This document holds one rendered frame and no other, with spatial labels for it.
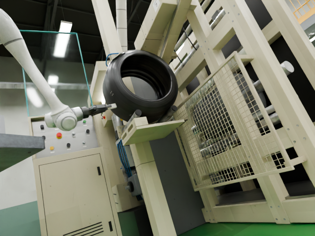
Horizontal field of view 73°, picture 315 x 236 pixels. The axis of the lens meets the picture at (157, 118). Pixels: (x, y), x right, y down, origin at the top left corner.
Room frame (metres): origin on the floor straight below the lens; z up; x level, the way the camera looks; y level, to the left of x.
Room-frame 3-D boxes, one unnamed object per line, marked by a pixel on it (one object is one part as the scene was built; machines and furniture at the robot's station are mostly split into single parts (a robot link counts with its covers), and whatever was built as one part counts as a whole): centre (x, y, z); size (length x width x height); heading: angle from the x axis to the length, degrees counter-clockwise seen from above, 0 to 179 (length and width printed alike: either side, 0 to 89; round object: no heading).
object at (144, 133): (1.54, 0.07, 0.80); 0.37 x 0.36 x 0.02; 119
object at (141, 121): (1.48, 0.19, 0.83); 0.36 x 0.09 x 0.06; 29
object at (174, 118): (1.92, -0.16, 1.05); 0.20 x 0.15 x 0.30; 29
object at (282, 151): (1.50, -0.33, 0.65); 0.90 x 0.02 x 0.70; 29
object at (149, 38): (1.58, -0.25, 1.71); 0.61 x 0.25 x 0.15; 29
